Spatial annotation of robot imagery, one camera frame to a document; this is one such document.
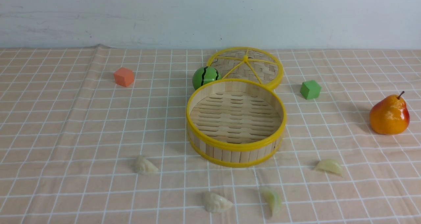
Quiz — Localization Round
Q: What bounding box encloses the white dumpling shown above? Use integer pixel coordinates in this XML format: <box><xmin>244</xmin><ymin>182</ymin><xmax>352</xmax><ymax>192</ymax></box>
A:
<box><xmin>202</xmin><ymin>192</ymin><xmax>233</xmax><ymax>212</ymax></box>
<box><xmin>134</xmin><ymin>155</ymin><xmax>159</xmax><ymax>174</ymax></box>

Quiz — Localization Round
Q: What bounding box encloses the greenish dumpling front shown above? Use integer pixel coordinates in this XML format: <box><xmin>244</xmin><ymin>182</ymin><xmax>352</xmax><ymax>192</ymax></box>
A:
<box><xmin>261</xmin><ymin>187</ymin><xmax>282</xmax><ymax>217</ymax></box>

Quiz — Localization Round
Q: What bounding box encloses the pale yellow dumpling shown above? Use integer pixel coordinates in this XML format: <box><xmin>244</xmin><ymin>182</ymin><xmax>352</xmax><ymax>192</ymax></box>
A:
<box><xmin>314</xmin><ymin>159</ymin><xmax>343</xmax><ymax>177</ymax></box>

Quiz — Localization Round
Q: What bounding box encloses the bamboo steamer tray yellow rim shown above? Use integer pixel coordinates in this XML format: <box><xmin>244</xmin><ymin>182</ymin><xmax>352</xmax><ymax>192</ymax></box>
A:
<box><xmin>186</xmin><ymin>79</ymin><xmax>287</xmax><ymax>168</ymax></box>

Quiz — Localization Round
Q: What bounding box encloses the bamboo steamer lid yellow rim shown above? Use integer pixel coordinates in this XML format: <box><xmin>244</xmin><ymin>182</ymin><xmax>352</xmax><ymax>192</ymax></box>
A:
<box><xmin>206</xmin><ymin>47</ymin><xmax>284</xmax><ymax>90</ymax></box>

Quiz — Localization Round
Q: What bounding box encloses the green watermelon toy ball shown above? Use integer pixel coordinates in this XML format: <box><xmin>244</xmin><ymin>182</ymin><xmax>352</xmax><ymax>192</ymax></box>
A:
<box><xmin>192</xmin><ymin>66</ymin><xmax>221</xmax><ymax>90</ymax></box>

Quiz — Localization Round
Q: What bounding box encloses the orange foam cube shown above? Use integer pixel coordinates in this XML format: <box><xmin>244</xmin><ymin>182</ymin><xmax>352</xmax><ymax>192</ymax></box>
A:
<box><xmin>114</xmin><ymin>67</ymin><xmax>135</xmax><ymax>87</ymax></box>

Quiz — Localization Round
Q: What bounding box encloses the green foam cube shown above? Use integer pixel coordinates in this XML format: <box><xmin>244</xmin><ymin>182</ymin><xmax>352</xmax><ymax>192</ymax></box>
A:
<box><xmin>300</xmin><ymin>80</ymin><xmax>322</xmax><ymax>100</ymax></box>

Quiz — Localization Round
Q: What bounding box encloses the beige checkered tablecloth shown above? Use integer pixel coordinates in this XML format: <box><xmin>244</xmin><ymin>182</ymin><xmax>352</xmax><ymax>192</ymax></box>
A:
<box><xmin>0</xmin><ymin>46</ymin><xmax>421</xmax><ymax>224</ymax></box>

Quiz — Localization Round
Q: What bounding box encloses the orange yellow toy pear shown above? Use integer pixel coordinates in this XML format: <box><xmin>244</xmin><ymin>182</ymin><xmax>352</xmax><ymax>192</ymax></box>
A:
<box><xmin>369</xmin><ymin>91</ymin><xmax>410</xmax><ymax>135</ymax></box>

